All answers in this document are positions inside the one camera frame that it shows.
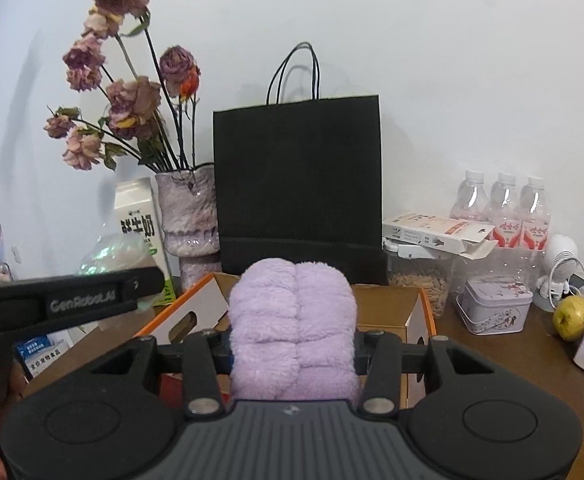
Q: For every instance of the white green milk carton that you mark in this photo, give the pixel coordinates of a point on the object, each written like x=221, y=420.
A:
x=134, y=220

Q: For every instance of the orange cardboard box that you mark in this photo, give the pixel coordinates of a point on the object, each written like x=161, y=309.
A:
x=387, y=305

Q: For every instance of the flat white orange carton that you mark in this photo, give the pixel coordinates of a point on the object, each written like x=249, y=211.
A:
x=422, y=227

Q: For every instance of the black paper bag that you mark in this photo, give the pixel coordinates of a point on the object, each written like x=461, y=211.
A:
x=297, y=170

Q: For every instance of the blue white packet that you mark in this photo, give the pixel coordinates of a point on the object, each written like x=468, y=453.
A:
x=39, y=352

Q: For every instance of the small white fan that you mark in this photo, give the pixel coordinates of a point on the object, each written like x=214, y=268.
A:
x=562, y=252

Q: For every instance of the green apple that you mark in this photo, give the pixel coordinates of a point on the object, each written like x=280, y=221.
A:
x=572, y=317

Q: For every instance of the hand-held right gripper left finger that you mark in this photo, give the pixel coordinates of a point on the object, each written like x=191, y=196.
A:
x=212, y=356

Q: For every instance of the clear plastic food container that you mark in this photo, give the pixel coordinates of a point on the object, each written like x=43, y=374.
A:
x=422, y=280

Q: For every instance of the purple mottled vase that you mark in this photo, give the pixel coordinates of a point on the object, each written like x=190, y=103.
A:
x=186, y=210

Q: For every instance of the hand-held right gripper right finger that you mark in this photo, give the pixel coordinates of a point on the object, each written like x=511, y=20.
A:
x=373, y=356

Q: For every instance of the dried rose bouquet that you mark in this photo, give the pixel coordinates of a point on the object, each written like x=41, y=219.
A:
x=131, y=100

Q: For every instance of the purple fluffy sock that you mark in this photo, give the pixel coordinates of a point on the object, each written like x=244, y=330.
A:
x=292, y=320

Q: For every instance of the clear water bottle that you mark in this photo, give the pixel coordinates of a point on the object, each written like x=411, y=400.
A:
x=469, y=200
x=504, y=205
x=534, y=210

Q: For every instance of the white floral tin box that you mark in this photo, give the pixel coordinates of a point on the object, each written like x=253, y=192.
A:
x=492, y=310

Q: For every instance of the clear plastic bag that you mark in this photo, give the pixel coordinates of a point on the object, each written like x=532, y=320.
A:
x=116, y=255

